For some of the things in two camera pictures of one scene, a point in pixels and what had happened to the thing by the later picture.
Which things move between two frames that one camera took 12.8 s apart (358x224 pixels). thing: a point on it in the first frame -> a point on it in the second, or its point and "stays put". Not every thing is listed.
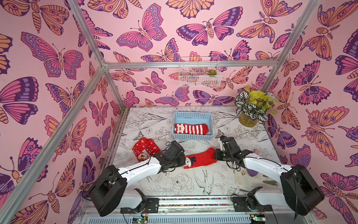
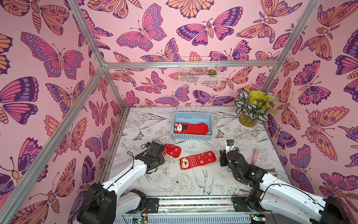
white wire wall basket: x=199 y=72 stays put
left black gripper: x=181 y=156 -> x=162 y=159
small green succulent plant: x=212 y=72 stays put
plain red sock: x=200 y=158 -> x=198 y=129
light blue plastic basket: x=192 y=118 stays put
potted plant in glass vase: x=251 y=106 stays put
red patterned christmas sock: x=148 y=144 -> x=205 y=158
